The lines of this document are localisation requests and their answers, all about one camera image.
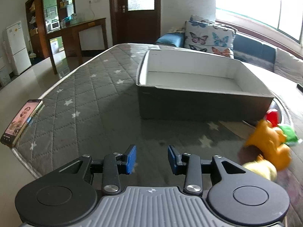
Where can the smartphone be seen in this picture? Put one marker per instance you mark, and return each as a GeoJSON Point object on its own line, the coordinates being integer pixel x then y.
{"type": "Point", "coordinates": [20, 120]}

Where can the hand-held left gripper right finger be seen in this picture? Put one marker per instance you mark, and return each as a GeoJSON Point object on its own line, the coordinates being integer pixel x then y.
{"type": "Point", "coordinates": [171, 158]}

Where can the white cushion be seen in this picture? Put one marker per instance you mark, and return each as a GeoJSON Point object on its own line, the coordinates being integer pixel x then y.
{"type": "Point", "coordinates": [288, 63]}

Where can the white refrigerator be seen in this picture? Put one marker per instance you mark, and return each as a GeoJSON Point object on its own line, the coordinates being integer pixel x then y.
{"type": "Point", "coordinates": [17, 47]}

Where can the wooden shelf cabinet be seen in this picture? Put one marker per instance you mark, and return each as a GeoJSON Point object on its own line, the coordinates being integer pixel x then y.
{"type": "Point", "coordinates": [37, 37]}

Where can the blue sofa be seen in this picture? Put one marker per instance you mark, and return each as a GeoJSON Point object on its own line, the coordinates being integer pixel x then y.
{"type": "Point", "coordinates": [253, 49]}

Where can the grey quilted star mat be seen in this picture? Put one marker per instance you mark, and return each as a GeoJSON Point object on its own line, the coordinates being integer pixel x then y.
{"type": "Point", "coordinates": [94, 99]}

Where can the red plastic toy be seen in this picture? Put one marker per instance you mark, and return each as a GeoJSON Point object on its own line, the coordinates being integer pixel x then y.
{"type": "Point", "coordinates": [272, 118]}

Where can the large butterfly print pillow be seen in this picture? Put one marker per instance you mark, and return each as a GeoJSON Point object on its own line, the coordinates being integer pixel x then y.
{"type": "Point", "coordinates": [208, 37]}

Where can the grey cardboard box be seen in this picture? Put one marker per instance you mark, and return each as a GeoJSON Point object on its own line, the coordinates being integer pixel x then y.
{"type": "Point", "coordinates": [189, 104]}

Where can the white microwave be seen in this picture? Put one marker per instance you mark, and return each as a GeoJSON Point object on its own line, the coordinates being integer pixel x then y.
{"type": "Point", "coordinates": [55, 25]}

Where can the green plastic toy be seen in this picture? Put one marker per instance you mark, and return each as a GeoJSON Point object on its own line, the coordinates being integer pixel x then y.
{"type": "Point", "coordinates": [288, 134]}

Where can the dark wooden console table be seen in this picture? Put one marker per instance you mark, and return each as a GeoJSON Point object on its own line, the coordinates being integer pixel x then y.
{"type": "Point", "coordinates": [78, 28]}

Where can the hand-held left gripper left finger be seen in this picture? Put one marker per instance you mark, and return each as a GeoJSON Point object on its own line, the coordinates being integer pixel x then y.
{"type": "Point", "coordinates": [131, 158]}

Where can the window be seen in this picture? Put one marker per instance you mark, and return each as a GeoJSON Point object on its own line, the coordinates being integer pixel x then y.
{"type": "Point", "coordinates": [260, 2]}

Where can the dark wooden door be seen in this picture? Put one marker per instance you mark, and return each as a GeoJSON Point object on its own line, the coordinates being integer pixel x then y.
{"type": "Point", "coordinates": [118, 23]}

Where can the orange plastic toy animal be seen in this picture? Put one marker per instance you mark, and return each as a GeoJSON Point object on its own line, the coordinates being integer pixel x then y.
{"type": "Point", "coordinates": [269, 141]}

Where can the yellow plush toy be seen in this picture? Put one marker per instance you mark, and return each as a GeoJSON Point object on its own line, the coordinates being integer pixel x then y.
{"type": "Point", "coordinates": [262, 169]}

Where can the small butterfly print pillow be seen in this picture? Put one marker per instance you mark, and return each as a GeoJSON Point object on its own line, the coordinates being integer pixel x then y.
{"type": "Point", "coordinates": [201, 19]}

